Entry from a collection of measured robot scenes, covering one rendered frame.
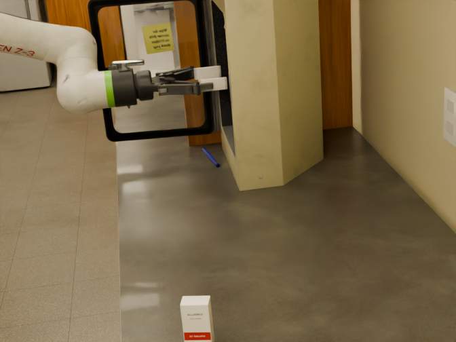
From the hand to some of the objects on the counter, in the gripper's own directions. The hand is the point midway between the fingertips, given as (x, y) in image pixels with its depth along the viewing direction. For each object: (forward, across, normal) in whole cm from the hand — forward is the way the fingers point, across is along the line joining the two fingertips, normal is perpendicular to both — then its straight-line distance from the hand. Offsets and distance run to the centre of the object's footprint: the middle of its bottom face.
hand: (216, 77), depth 194 cm
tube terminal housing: (+14, 0, +25) cm, 29 cm away
